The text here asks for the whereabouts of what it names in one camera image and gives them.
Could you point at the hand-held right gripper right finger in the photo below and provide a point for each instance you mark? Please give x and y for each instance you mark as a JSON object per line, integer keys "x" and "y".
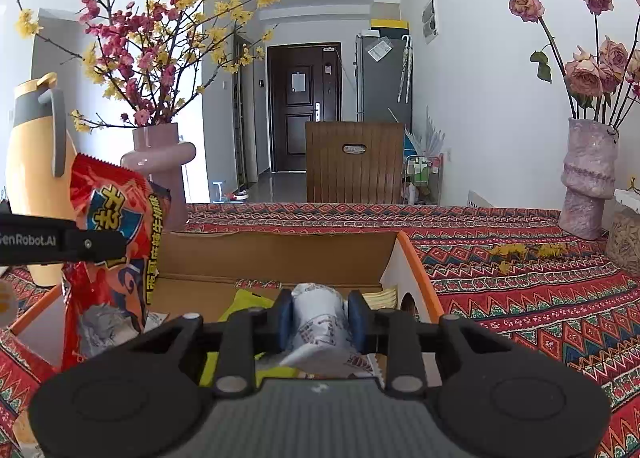
{"x": 356, "y": 320}

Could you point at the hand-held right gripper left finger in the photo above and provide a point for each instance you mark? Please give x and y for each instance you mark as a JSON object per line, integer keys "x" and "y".
{"x": 284, "y": 318}

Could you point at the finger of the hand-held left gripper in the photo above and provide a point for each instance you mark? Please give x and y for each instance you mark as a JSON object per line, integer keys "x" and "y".
{"x": 100, "y": 243}

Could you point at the red snack packet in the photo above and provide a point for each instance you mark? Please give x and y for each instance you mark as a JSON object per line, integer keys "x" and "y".
{"x": 115, "y": 218}

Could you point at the white printed snack packet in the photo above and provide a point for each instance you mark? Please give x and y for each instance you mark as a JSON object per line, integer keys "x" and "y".
{"x": 320, "y": 318}

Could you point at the green snack packet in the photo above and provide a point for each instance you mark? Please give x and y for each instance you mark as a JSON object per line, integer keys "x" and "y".
{"x": 245, "y": 303}

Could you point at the red cardboard box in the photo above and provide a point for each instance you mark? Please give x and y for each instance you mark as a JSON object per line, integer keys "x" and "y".
{"x": 280, "y": 258}

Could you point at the yellow thermos jug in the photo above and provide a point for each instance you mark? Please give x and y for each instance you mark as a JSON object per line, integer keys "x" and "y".
{"x": 35, "y": 163}

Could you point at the mauve glass vase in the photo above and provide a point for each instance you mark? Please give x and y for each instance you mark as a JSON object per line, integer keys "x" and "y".
{"x": 155, "y": 153}

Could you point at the wooden chair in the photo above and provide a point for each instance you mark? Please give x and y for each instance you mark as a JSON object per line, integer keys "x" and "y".
{"x": 350, "y": 173}

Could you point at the small storage cart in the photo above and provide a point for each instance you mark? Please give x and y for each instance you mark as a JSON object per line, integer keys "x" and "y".
{"x": 422, "y": 178}

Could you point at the fallen yellow petals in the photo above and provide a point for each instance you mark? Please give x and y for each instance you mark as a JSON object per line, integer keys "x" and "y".
{"x": 525, "y": 253}

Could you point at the dark entrance door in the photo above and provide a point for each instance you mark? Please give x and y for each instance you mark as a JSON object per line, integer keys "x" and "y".
{"x": 300, "y": 128}

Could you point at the red and yellow blossom branches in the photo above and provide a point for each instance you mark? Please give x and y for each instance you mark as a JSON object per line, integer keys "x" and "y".
{"x": 150, "y": 58}

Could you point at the grey refrigerator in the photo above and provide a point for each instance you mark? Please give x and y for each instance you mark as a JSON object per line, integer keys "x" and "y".
{"x": 380, "y": 88}

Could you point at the white folded umbrella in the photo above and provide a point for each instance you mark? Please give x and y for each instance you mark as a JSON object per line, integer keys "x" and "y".
{"x": 406, "y": 68}

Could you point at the textured pink vase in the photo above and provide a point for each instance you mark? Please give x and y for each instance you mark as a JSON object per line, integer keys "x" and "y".
{"x": 587, "y": 178}

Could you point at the clear storage jar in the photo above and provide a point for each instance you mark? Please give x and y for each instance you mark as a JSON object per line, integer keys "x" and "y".
{"x": 625, "y": 238}

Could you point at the yellow and black box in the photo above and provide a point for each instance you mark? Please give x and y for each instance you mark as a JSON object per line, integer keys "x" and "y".
{"x": 389, "y": 24}

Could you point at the dried pink roses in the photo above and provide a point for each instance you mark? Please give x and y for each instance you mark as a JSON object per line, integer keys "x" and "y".
{"x": 582, "y": 75}

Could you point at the white wall heater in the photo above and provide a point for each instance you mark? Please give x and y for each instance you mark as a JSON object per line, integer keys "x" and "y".
{"x": 481, "y": 199}

